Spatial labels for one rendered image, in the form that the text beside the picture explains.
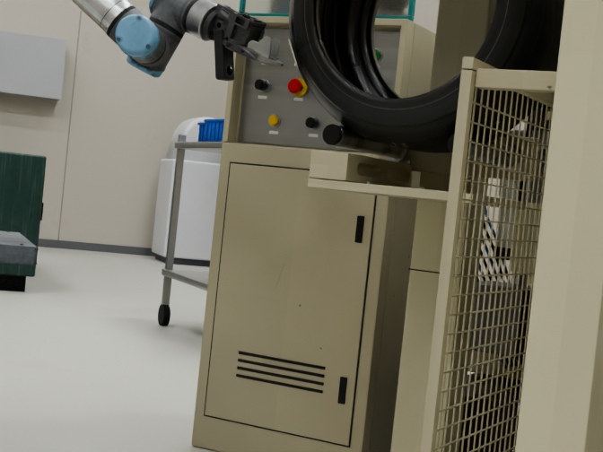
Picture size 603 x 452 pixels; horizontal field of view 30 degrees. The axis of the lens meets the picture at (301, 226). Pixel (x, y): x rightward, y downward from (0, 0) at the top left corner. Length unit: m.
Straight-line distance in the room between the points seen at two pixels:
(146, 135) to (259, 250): 8.49
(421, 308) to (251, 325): 0.72
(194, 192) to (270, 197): 7.60
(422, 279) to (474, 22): 0.61
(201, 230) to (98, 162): 1.42
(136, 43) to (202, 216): 8.32
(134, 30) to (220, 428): 1.29
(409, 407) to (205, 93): 9.29
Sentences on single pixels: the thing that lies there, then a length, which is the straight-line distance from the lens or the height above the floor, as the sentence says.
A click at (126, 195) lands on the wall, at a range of 11.63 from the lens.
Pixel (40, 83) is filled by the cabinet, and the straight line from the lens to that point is 11.27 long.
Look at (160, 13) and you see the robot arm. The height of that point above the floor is 1.15.
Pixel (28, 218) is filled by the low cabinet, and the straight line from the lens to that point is 7.10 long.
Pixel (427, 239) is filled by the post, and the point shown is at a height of 0.70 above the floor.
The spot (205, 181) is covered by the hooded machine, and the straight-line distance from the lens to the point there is 10.82.
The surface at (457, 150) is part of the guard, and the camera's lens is 1.72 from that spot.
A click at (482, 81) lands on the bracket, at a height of 0.97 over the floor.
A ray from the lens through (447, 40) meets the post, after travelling 2.69.
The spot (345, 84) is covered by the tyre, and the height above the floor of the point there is 1.00.
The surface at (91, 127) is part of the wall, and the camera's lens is 11.57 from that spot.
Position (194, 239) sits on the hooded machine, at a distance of 10.82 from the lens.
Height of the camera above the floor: 0.76
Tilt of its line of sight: 1 degrees down
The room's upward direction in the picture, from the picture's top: 6 degrees clockwise
